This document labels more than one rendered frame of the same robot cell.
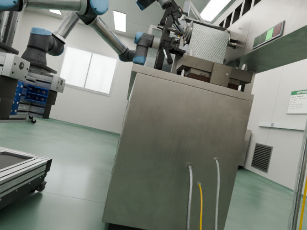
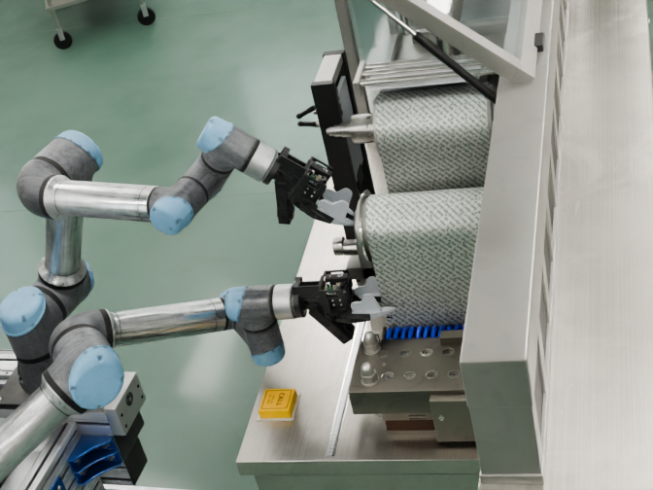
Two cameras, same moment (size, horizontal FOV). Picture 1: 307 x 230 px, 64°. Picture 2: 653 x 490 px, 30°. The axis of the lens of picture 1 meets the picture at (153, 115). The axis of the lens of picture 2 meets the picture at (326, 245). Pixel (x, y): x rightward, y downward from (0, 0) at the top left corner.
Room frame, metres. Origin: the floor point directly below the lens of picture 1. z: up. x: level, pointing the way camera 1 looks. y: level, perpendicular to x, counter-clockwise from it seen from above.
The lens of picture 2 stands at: (-0.35, -0.89, 2.63)
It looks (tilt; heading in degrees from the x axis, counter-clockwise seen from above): 34 degrees down; 25
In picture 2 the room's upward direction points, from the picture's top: 14 degrees counter-clockwise
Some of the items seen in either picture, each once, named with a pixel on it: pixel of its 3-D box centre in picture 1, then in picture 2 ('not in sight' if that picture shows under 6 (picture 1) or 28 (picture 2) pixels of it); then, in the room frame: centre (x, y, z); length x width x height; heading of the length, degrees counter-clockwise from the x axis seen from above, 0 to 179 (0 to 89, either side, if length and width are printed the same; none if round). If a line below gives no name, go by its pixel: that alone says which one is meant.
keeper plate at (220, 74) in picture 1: (220, 75); (459, 418); (1.32, -0.30, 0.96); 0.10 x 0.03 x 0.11; 97
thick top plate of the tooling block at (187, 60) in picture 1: (213, 71); (453, 373); (1.41, -0.28, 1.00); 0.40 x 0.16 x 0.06; 97
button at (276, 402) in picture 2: not in sight; (278, 402); (1.38, 0.12, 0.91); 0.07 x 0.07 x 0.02; 7
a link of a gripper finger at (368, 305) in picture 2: (186, 49); (371, 304); (1.48, -0.11, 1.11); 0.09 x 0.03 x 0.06; 88
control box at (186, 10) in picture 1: (185, 8); not in sight; (2.12, -0.06, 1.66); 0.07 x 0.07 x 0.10; 81
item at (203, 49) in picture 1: (205, 55); (436, 292); (1.52, -0.23, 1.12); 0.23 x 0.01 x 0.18; 97
